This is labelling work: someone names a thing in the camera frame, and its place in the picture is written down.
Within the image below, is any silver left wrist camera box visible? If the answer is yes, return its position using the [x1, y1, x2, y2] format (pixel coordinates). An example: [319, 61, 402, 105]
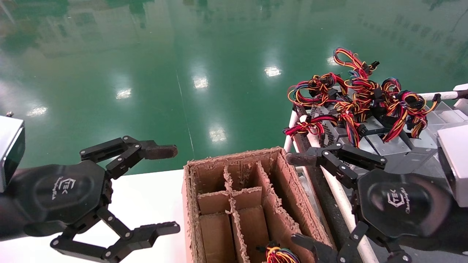
[0, 116, 25, 193]

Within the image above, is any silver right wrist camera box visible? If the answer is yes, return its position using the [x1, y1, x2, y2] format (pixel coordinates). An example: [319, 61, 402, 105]
[437, 125, 468, 208]

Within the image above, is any clear acrylic bin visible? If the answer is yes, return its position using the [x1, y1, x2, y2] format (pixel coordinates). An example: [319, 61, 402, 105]
[439, 110, 468, 129]
[426, 102, 459, 125]

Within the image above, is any grey power supply with wires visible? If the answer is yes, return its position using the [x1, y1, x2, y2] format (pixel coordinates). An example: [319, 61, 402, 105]
[380, 146, 439, 173]
[287, 47, 382, 123]
[256, 243, 301, 263]
[362, 77, 439, 156]
[283, 115, 381, 148]

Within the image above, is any long white rack pipe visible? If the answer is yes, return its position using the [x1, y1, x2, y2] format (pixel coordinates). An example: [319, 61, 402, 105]
[300, 116, 369, 263]
[419, 91, 459, 102]

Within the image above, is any worn cardboard box with dividers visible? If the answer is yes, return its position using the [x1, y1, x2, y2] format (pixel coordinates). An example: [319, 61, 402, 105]
[182, 147, 333, 263]

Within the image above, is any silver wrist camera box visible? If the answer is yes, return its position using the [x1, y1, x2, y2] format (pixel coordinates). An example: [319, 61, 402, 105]
[0, 116, 25, 193]
[437, 125, 468, 208]

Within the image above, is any short white pipe leg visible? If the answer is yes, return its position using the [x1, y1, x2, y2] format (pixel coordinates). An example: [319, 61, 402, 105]
[284, 110, 297, 153]

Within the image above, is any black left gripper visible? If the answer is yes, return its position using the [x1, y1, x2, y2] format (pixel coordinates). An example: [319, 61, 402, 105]
[16, 136, 181, 263]

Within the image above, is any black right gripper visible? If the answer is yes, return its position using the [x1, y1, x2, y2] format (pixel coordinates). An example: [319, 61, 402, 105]
[286, 142, 453, 263]

